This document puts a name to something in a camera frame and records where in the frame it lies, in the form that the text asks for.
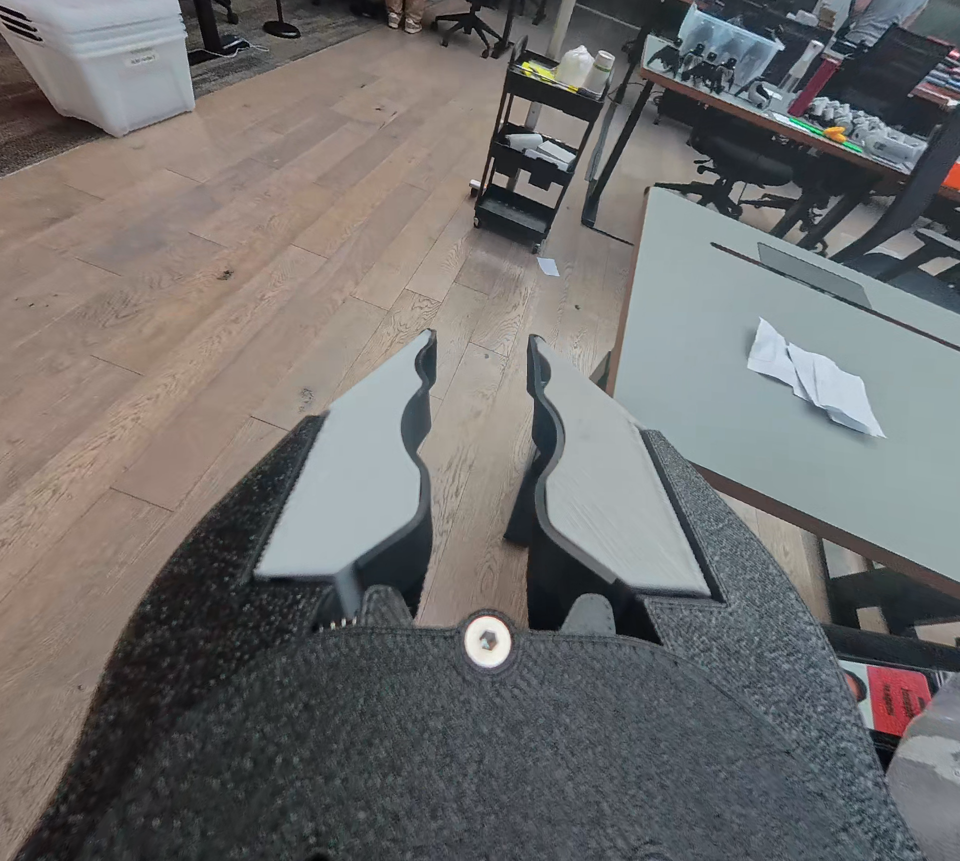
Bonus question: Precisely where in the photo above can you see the clear storage bin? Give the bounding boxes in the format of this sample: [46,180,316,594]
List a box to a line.
[677,4,781,90]

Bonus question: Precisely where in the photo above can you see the desk cable hatch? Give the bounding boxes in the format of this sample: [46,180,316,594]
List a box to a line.
[757,242,873,309]

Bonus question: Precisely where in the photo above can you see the black utility cart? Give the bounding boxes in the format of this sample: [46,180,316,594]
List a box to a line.
[472,36,613,255]

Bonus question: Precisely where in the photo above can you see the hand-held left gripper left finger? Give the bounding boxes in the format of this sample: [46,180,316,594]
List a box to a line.
[255,330,438,622]

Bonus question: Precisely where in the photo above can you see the red printed box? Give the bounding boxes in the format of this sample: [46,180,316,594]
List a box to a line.
[840,658,940,739]

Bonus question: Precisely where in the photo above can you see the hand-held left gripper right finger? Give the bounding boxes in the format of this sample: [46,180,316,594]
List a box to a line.
[527,334,712,597]

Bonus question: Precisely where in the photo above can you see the white storage bins stack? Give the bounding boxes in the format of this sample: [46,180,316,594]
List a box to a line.
[0,0,197,138]

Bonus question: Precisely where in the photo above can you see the grey desk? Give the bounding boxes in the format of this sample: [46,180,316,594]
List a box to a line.
[606,186,960,601]

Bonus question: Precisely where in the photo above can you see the cut lined paper pieces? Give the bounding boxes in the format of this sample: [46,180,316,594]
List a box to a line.
[746,317,888,439]

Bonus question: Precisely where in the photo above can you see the wooden table with black legs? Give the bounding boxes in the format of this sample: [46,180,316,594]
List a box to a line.
[581,32,960,262]

